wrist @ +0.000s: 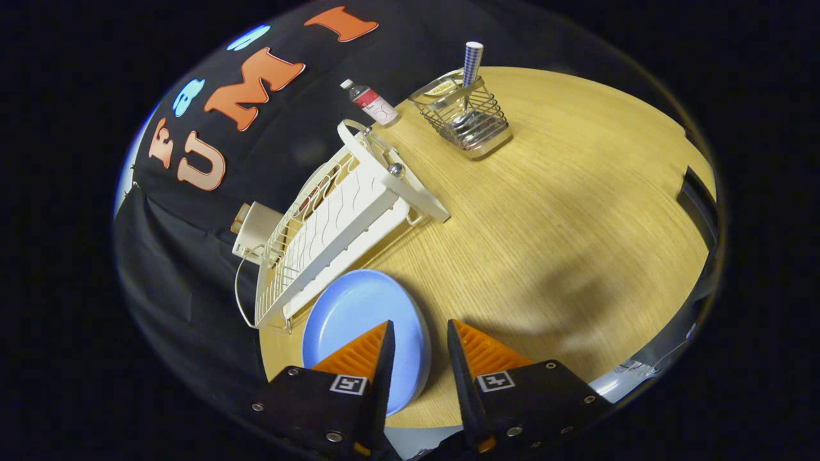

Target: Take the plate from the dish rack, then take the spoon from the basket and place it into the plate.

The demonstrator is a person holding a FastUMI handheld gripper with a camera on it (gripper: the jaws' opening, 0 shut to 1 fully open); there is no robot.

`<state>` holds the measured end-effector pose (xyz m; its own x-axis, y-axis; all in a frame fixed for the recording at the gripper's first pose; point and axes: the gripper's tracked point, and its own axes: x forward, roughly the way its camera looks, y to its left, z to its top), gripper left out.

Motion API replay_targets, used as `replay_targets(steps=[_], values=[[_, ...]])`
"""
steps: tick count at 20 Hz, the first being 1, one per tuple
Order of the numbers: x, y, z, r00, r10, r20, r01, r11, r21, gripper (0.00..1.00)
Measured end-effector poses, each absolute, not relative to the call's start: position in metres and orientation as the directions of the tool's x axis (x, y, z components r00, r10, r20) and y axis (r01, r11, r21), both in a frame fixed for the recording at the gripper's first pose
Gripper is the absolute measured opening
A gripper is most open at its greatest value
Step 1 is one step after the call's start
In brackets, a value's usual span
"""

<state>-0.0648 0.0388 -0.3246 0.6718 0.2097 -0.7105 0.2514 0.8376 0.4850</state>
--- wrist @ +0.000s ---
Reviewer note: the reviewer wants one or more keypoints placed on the white toaster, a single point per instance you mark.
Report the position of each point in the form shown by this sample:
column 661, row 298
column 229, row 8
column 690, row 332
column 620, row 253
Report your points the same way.
column 256, row 230

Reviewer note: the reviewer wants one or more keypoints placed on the black chair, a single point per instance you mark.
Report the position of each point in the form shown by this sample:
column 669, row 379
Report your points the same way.
column 698, row 205

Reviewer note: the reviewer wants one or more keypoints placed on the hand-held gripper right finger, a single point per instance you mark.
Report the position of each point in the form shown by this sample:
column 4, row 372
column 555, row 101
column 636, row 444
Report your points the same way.
column 462, row 390

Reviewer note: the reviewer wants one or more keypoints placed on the blue plate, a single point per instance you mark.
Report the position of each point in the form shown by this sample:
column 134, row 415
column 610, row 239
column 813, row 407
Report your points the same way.
column 359, row 307

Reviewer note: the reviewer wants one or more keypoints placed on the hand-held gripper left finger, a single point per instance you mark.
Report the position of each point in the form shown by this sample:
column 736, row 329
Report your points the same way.
column 383, row 390

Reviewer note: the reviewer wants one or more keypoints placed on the toasted bread slice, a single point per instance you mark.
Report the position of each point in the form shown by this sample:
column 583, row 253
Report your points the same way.
column 241, row 215

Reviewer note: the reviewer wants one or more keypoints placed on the white dish rack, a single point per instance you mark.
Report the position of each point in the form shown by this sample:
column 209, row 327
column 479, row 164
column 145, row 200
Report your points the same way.
column 346, row 218

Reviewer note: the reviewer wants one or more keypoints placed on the clear plastic water bottle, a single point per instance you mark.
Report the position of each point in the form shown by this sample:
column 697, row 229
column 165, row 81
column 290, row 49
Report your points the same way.
column 375, row 105

